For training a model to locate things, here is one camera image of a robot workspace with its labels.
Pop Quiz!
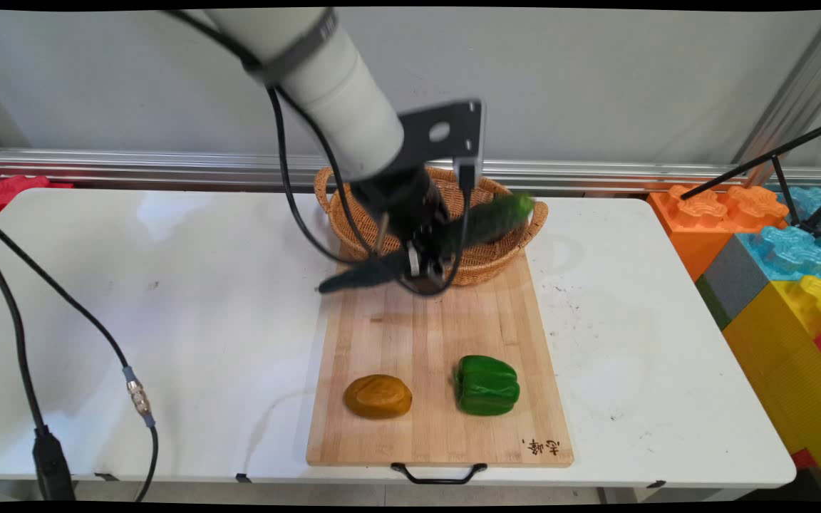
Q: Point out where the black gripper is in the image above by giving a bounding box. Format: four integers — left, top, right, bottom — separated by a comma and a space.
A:
350, 167, 458, 296

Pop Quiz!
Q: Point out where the green cucumber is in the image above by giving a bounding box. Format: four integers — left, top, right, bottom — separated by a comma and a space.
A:
317, 192, 535, 295

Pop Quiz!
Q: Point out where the woven wicker basket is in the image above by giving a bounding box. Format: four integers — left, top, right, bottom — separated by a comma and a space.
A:
314, 165, 549, 287

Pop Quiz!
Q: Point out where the green bell pepper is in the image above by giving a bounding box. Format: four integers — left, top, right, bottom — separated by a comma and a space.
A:
453, 355, 521, 417

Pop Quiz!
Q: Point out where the brown bread roll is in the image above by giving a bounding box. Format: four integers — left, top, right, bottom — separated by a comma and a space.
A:
344, 374, 413, 420

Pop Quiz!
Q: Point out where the orange foam block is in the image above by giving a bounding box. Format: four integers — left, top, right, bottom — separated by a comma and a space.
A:
648, 185, 790, 281

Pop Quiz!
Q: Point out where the grey foam block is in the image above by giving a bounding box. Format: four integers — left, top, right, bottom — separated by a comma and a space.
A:
695, 234, 772, 331

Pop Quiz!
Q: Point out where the blue foam block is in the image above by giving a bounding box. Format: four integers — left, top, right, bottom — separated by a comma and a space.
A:
737, 186, 821, 284

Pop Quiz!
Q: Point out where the black tripod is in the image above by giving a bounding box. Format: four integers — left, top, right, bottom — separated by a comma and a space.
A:
680, 115, 821, 239

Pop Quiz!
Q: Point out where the red foam puzzle piece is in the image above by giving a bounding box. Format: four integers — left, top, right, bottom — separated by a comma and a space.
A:
0, 173, 75, 219

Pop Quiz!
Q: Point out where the wooden cutting board with handle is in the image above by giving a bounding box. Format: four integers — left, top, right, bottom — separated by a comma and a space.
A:
306, 249, 574, 486

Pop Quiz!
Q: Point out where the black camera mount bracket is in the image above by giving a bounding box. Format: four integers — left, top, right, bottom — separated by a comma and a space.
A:
395, 99, 487, 180

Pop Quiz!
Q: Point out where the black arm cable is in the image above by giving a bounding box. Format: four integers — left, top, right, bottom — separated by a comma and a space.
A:
162, 9, 383, 266

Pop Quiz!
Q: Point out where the grey strap on arm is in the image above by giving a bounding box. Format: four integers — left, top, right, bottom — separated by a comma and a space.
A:
242, 9, 341, 88

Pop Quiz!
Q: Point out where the aluminium rail along wall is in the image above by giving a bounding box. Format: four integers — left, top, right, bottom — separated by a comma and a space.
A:
0, 147, 821, 195

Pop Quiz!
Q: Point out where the thin cable with metal connector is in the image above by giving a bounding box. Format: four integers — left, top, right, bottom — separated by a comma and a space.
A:
0, 211, 160, 502

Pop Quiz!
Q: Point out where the thick black cable with plug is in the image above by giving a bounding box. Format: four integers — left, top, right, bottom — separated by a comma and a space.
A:
0, 227, 76, 502

